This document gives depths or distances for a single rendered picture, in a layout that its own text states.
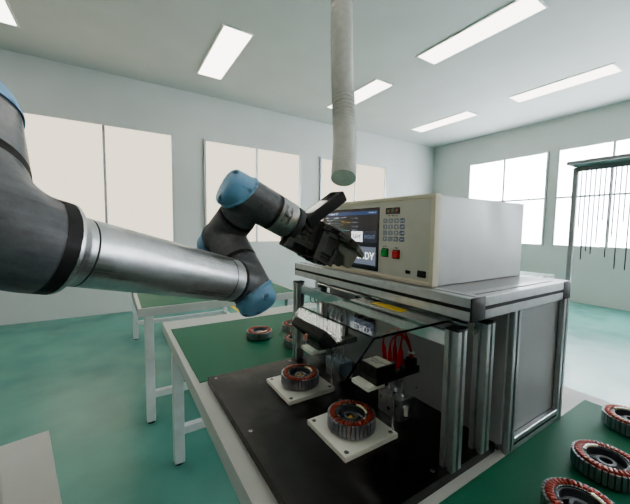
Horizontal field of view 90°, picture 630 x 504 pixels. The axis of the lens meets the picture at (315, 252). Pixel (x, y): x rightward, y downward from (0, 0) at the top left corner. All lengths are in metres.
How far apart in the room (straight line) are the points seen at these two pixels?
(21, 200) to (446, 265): 0.71
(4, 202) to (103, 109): 5.16
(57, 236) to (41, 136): 5.08
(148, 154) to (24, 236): 5.05
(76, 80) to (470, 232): 5.29
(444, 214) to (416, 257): 0.11
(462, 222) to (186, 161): 4.94
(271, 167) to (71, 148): 2.84
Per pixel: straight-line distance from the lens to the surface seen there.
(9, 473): 0.98
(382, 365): 0.81
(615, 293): 7.12
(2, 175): 0.37
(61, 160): 5.36
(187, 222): 5.36
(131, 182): 5.31
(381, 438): 0.82
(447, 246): 0.77
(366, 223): 0.88
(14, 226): 0.36
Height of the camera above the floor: 1.24
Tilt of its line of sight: 4 degrees down
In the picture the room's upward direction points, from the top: 1 degrees clockwise
